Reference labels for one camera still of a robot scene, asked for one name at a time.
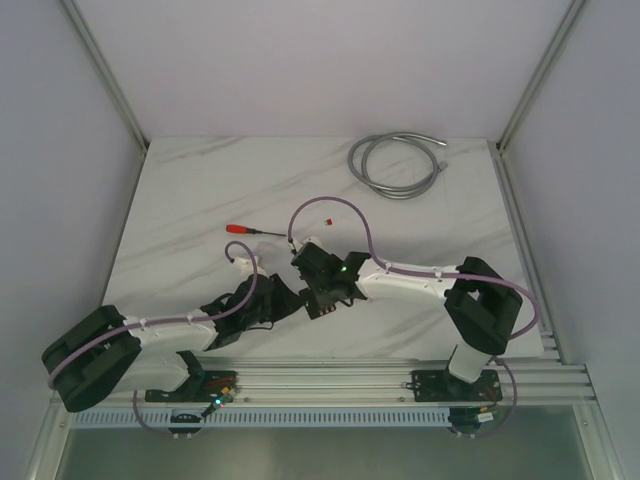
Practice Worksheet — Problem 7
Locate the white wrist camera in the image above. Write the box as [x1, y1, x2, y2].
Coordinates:
[232, 256, 265, 276]
[291, 236, 322, 251]

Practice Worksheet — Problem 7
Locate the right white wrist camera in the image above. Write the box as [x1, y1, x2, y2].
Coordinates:
[291, 236, 322, 251]

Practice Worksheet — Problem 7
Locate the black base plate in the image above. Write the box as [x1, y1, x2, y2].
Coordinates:
[144, 370, 237, 403]
[405, 369, 503, 403]

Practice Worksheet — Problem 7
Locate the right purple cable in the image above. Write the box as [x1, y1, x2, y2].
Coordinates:
[287, 196, 540, 441]

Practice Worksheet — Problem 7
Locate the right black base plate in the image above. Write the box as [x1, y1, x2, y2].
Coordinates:
[405, 369, 503, 403]

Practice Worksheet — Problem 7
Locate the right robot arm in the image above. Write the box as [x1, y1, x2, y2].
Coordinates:
[291, 242, 523, 399]

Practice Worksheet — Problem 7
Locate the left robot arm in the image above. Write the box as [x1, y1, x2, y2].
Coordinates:
[41, 274, 304, 413]

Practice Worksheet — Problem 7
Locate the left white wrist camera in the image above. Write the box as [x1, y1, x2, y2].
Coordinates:
[232, 256, 265, 276]

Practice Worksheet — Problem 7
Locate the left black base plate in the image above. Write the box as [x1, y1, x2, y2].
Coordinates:
[144, 370, 237, 403]

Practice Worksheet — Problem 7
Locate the red handled screwdriver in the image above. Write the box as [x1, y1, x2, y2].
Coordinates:
[225, 224, 285, 237]

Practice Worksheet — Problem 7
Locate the coiled grey metal hose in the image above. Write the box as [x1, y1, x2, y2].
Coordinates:
[347, 131, 450, 202]

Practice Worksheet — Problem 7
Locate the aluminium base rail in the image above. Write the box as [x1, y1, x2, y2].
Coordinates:
[201, 357, 596, 407]

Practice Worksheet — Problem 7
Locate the slotted grey cable duct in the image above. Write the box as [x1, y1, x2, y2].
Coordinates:
[71, 406, 451, 430]

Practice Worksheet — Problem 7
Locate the black fuse box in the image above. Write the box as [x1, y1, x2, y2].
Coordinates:
[299, 288, 344, 320]

